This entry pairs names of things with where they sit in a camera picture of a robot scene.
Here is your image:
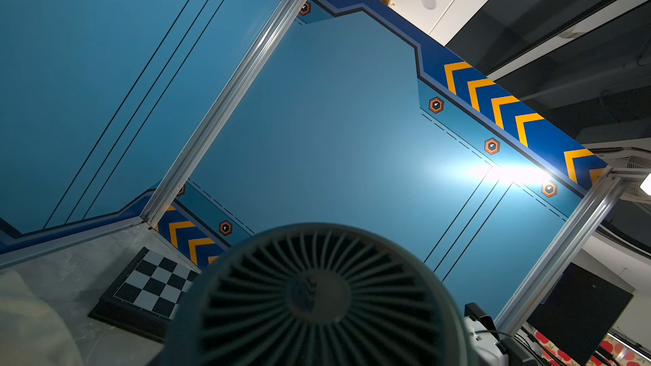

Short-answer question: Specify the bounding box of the dark green hair dryer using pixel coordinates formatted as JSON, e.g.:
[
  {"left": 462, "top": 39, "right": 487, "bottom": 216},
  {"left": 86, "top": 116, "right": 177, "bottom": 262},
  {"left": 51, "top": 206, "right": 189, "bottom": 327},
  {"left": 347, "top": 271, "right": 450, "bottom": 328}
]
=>
[{"left": 159, "top": 223, "right": 478, "bottom": 365}]

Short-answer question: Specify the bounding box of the beige cloth bag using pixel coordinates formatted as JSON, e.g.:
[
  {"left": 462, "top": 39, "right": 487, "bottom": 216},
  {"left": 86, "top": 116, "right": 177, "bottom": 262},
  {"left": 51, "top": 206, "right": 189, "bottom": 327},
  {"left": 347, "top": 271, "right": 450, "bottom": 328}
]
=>
[{"left": 1, "top": 270, "right": 83, "bottom": 365}]

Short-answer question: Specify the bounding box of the black white checkerboard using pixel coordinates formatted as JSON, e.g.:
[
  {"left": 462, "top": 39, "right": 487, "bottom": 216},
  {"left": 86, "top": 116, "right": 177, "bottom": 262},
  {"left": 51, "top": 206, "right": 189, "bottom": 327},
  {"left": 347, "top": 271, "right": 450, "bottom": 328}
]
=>
[{"left": 89, "top": 247, "right": 198, "bottom": 343}]

